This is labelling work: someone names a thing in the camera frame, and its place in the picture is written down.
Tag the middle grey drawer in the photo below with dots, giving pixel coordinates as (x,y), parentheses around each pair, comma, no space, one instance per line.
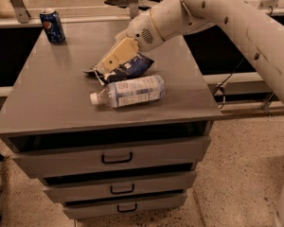
(121,187)

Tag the grey drawer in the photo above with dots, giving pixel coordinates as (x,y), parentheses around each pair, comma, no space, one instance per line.
(121,187)
(126,205)
(94,159)

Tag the clear bottle with blue label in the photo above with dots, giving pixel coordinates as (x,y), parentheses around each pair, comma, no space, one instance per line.
(130,92)

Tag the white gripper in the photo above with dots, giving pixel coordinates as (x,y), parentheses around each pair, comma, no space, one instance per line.
(141,30)

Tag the blue chip bag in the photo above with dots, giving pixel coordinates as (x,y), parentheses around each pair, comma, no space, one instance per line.
(131,69)

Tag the top grey drawer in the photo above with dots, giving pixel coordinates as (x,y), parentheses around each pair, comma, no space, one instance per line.
(94,159)

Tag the bottom grey drawer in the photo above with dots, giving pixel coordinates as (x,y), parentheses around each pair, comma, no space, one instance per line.
(126,205)

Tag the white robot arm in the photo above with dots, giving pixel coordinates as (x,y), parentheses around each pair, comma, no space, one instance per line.
(257,37)

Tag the blue Pepsi can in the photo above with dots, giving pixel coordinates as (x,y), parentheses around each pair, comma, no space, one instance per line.
(52,26)

